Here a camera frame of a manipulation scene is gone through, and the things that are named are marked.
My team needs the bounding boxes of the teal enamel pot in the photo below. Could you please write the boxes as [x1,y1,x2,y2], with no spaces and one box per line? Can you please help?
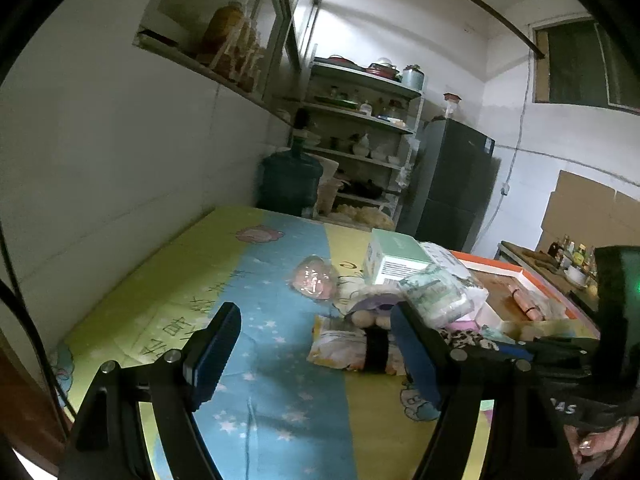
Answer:
[401,65,426,92]

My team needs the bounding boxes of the black pipe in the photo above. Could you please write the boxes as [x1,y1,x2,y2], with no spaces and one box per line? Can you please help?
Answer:
[400,0,547,58]

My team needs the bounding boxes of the white teddy bear purple dress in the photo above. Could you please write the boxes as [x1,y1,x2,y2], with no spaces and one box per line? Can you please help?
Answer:
[341,294,401,332]

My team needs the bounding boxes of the dark window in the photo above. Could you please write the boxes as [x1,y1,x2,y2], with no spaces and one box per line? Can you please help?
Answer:
[530,17,640,113]

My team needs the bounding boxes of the group of sauce bottles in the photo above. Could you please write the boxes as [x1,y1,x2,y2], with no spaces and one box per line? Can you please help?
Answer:
[547,234,598,281]

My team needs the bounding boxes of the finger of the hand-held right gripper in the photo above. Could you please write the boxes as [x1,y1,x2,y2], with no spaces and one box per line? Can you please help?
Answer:
[492,337,601,376]

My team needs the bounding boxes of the glass jar with red lid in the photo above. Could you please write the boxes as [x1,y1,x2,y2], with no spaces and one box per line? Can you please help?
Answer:
[442,91,463,121]

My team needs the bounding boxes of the kitchen counter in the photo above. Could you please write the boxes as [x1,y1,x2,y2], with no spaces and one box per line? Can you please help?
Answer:
[500,240,601,311]

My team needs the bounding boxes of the pink soft pack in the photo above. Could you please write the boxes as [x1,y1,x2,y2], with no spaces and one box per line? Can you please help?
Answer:
[445,312,481,331]

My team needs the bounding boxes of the person's right hand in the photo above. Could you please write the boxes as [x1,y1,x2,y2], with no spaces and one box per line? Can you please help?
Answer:
[562,417,640,480]

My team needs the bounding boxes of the white sack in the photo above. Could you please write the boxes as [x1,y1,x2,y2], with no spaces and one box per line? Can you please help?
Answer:
[315,157,346,186]

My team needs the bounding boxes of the grey refrigerator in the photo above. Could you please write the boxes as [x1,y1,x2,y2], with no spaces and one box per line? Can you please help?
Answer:
[400,117,496,256]

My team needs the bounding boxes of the blue water jug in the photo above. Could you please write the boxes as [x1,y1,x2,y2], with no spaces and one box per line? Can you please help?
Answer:
[257,135,323,218]

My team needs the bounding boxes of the large orange glass jar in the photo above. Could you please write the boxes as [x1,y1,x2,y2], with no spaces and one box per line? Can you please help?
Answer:
[197,2,246,63]

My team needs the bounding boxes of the floral tissue pack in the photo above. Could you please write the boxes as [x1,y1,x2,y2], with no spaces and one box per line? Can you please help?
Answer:
[400,262,488,331]

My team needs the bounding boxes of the green tissue box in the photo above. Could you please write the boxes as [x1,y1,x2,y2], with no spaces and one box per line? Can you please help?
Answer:
[364,228,436,286]

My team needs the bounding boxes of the wooden rolling pin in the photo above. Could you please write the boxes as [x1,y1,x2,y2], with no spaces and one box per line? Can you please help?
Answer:
[507,290,546,321]

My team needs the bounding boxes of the black cable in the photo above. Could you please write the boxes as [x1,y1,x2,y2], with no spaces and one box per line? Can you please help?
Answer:
[0,220,76,436]

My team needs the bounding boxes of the basket of yellow dried food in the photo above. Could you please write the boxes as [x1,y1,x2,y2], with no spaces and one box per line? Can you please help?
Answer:
[332,204,396,231]

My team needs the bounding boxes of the white plastic package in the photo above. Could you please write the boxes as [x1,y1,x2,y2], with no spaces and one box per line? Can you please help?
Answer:
[419,241,473,281]

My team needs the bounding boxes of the clear plastic bag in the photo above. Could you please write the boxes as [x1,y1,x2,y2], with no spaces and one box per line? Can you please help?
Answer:
[291,255,341,306]

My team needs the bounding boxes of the row of amber jars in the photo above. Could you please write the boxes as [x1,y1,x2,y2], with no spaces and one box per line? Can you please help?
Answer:
[217,22,268,92]

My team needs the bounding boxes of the strapped yellow snack packet bundle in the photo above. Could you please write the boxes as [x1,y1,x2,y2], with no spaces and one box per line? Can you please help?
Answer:
[306,315,408,376]

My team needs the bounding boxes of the metal shelf rack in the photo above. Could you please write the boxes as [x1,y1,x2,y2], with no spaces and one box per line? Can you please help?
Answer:
[295,57,426,231]

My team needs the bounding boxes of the cardboard sheet on wall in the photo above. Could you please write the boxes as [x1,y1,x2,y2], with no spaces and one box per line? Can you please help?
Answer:
[537,170,640,256]

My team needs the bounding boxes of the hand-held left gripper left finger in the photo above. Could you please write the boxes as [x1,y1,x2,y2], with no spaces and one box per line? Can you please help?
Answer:
[60,301,242,480]

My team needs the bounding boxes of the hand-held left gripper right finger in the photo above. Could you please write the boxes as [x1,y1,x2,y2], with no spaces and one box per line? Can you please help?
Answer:
[390,302,581,480]

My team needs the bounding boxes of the orange cardboard box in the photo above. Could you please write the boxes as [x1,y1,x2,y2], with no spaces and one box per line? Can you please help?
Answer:
[447,250,601,341]

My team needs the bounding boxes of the metal framed glass window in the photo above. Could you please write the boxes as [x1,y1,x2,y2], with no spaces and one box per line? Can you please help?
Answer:
[260,0,336,103]

